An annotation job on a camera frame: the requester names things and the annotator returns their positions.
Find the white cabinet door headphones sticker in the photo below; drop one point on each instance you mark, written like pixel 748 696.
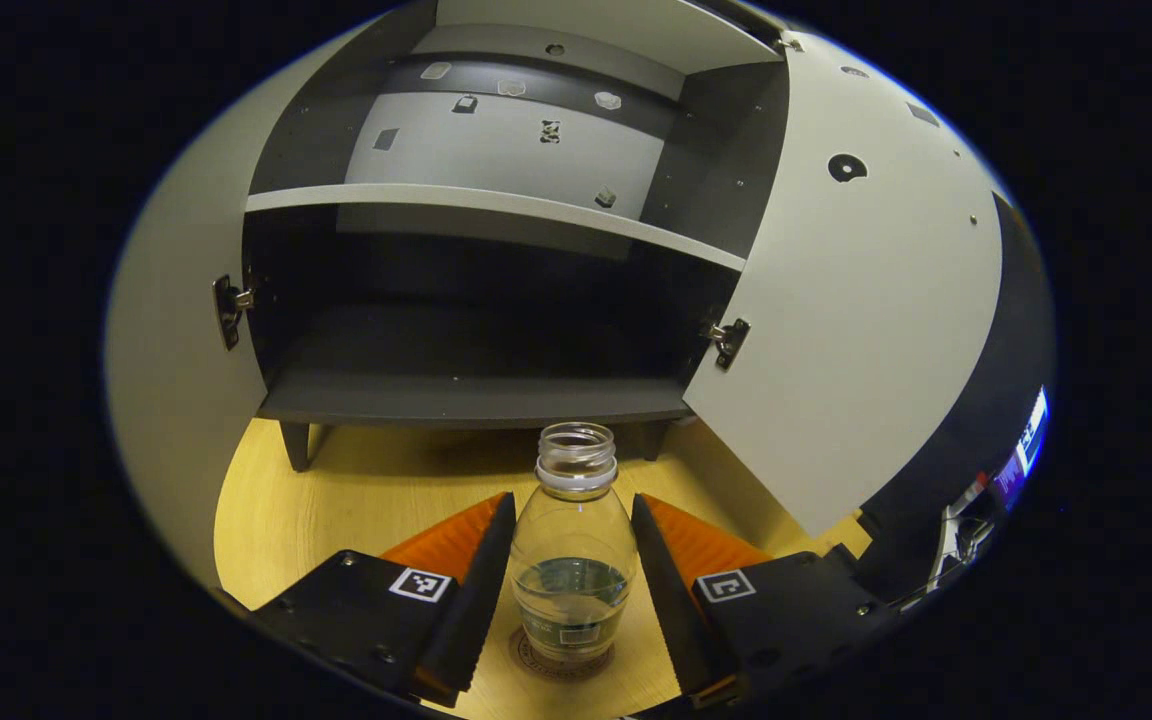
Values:
pixel 866 300

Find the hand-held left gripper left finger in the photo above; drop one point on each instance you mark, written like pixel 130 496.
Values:
pixel 481 600

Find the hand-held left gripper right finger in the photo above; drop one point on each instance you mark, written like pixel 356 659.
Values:
pixel 666 600

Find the white cabinet door camera sticker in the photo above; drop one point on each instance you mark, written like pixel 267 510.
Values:
pixel 176 350

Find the grey metal object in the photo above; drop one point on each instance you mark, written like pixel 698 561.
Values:
pixel 956 535

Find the black backdrop cloth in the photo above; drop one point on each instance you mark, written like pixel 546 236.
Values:
pixel 976 400

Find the metal door hinge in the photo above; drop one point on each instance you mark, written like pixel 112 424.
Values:
pixel 228 305
pixel 733 340
pixel 789 44

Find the clear plastic bottle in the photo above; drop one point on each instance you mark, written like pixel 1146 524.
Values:
pixel 576 530

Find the white cabinet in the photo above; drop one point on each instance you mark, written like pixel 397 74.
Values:
pixel 506 150

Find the white cabinet shelf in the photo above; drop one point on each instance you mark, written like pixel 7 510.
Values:
pixel 616 30
pixel 496 203

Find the brown round coaster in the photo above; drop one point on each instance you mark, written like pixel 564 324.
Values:
pixel 528 658

